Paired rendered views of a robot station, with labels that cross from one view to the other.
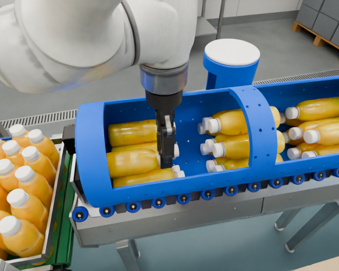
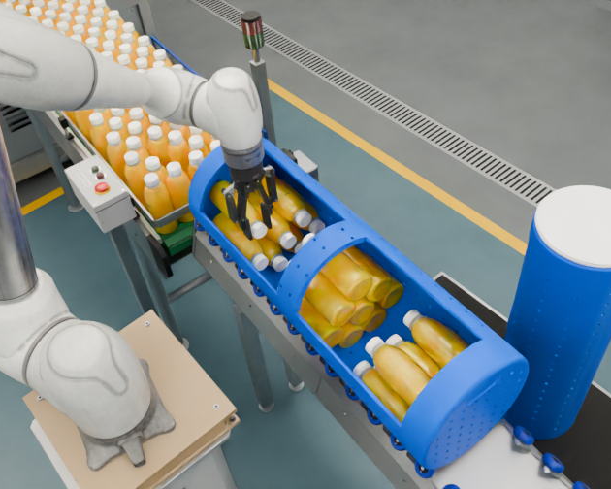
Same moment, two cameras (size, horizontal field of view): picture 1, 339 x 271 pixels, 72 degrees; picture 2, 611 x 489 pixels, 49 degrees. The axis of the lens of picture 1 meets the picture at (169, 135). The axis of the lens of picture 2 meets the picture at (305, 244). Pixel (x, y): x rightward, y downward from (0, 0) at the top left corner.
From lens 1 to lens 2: 1.29 m
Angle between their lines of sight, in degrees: 46
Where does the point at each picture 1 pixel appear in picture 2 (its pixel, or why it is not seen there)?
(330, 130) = (382, 354)
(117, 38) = (167, 111)
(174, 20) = (212, 118)
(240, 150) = not seen: hidden behind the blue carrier
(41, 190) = not seen: hidden behind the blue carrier
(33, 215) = (174, 191)
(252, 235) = not seen: outside the picture
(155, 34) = (202, 119)
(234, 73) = (541, 256)
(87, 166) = (196, 179)
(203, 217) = (269, 333)
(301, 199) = (355, 431)
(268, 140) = (296, 280)
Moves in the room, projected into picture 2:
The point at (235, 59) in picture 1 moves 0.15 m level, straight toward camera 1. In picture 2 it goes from (560, 237) to (500, 246)
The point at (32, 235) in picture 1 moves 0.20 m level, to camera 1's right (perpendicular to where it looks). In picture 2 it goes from (157, 200) to (180, 247)
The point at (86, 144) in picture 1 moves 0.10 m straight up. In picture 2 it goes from (207, 164) to (199, 132)
